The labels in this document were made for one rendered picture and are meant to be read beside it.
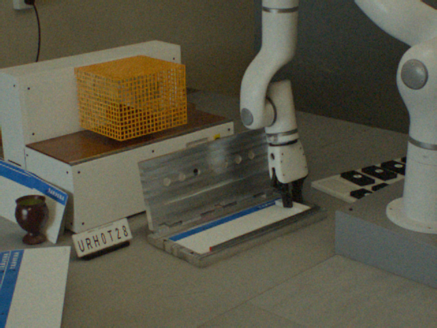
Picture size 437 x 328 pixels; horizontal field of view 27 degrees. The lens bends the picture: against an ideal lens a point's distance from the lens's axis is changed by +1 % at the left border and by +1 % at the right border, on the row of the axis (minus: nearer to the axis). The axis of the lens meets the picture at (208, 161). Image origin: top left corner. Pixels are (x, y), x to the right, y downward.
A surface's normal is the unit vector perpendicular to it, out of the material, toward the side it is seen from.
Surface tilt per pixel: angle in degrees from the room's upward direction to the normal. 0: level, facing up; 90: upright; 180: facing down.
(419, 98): 128
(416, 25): 113
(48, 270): 0
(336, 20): 90
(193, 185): 79
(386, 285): 0
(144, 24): 90
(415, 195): 90
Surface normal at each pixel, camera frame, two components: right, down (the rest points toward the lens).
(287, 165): 0.58, 0.04
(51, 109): 0.66, 0.22
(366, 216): 0.00, -0.93
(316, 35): -0.70, 0.25
